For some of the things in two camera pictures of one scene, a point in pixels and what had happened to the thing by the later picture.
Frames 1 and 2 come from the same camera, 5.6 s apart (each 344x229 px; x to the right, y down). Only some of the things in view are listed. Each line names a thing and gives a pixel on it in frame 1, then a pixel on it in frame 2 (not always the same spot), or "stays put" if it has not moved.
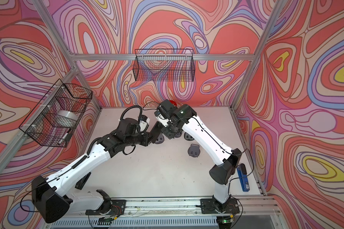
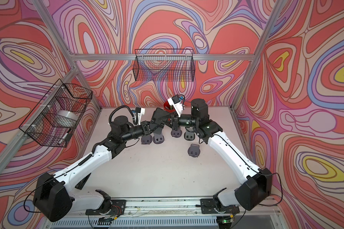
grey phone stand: [194, 150] stays put
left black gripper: [146, 139] -> [145, 128]
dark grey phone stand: [188, 137] stays put
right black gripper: [170, 135] -> [174, 120]
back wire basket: [164, 65] stays put
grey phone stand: [160, 140] stays put
